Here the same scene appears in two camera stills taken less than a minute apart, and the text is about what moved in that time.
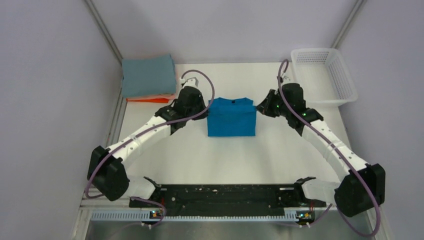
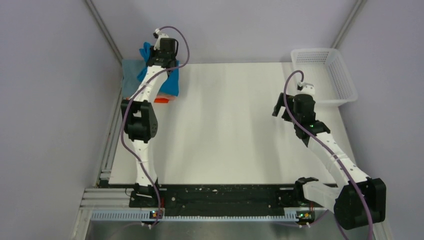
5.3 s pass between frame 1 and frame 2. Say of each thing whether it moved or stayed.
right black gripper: moved
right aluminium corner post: stayed
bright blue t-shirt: moved
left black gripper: moved
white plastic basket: stayed
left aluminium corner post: stayed
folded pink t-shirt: stayed
